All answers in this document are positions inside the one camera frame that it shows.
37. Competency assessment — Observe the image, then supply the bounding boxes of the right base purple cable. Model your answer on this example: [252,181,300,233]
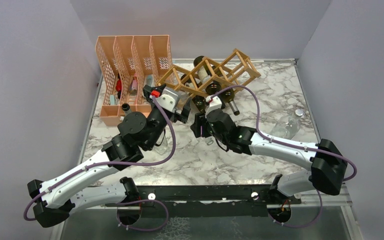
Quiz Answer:
[267,188,324,230]

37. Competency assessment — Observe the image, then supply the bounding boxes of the standing white wine bottle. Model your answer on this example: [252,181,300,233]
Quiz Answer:
[121,103,132,117]

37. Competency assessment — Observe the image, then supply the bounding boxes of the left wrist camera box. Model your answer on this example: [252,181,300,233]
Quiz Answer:
[150,87,180,113]

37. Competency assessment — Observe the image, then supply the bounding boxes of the wooden wine rack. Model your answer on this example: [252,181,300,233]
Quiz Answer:
[155,48,261,98]

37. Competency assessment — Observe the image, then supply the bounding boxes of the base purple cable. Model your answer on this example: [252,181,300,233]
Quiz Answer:
[116,197,171,232]
[267,188,324,230]

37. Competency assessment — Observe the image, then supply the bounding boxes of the pink item in organizer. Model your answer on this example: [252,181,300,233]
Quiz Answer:
[128,74,138,95]

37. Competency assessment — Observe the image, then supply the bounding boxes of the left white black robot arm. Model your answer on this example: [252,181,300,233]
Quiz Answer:
[26,85,191,228]

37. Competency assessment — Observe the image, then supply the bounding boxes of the orange plastic file organizer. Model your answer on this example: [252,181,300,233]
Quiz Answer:
[95,35,172,127]

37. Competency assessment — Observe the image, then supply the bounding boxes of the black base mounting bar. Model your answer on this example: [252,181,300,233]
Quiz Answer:
[106,184,301,219]

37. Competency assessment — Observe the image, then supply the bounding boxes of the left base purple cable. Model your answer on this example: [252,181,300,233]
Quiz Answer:
[116,197,171,232]

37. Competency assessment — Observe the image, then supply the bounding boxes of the clear glass jar silver lid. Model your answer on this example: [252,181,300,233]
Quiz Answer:
[269,108,305,140]

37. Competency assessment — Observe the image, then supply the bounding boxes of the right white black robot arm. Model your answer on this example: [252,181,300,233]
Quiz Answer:
[190,109,348,204]

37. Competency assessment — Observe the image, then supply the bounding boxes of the blue item in organizer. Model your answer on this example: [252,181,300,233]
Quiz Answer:
[145,74,155,87]

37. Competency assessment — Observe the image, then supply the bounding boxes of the red item in organizer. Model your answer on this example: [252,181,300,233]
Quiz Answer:
[115,73,123,100]

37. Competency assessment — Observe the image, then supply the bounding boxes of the light blue tube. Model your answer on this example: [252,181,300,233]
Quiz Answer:
[109,95,117,106]

